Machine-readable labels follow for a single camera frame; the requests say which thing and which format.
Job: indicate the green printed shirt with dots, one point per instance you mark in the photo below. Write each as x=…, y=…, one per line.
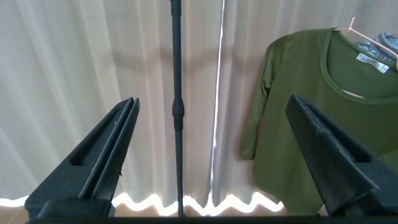
x=289, y=93

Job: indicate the beige curtain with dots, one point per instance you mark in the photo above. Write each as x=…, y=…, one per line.
x=77, y=77

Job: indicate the pink clothes hanger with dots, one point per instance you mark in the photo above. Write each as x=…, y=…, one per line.
x=351, y=25

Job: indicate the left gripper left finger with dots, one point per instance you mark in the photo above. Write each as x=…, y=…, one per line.
x=87, y=186

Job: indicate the black clothes rack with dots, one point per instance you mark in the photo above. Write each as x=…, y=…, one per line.
x=178, y=109

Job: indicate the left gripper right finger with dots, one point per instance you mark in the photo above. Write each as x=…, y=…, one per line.
x=348, y=174

